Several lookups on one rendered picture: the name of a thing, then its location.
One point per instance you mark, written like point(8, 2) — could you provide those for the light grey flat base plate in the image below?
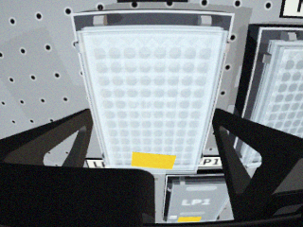
point(40, 76)

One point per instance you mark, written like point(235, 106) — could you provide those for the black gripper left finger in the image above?
point(30, 147)

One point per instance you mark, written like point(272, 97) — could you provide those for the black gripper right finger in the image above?
point(281, 169)

